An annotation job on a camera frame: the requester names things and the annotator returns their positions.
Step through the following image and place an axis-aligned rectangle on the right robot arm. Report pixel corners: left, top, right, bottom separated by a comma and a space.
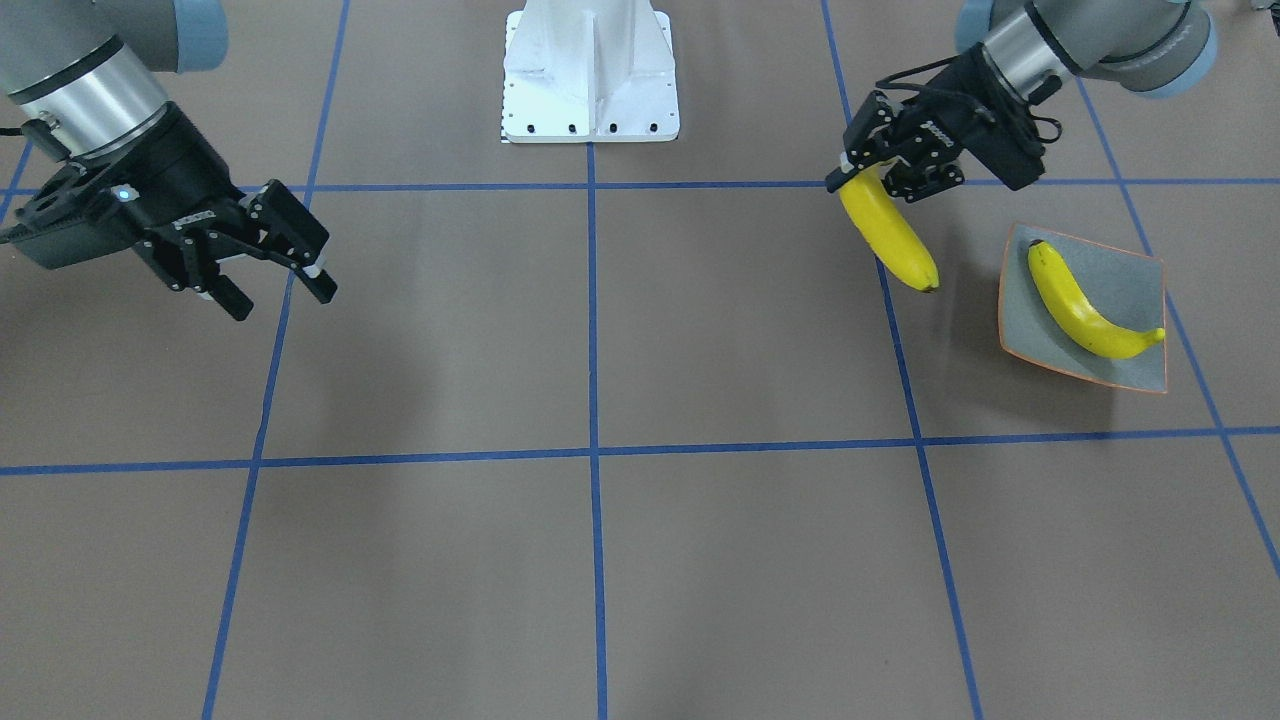
1, 1, 337, 320

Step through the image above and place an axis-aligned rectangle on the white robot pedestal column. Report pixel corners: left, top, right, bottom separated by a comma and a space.
500, 1, 681, 143

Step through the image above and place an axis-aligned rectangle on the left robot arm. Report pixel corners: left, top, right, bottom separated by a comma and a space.
826, 1, 1219, 202

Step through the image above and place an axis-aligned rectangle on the yellow banana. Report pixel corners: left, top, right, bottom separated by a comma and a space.
1027, 240, 1166, 360
836, 167, 940, 293

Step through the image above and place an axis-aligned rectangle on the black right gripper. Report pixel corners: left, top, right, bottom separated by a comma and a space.
3, 101, 338, 322

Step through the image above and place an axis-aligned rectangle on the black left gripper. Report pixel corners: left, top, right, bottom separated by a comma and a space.
826, 45, 1062, 202

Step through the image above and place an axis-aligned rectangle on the grey square plate orange rim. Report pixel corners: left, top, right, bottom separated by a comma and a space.
997, 223, 1169, 395

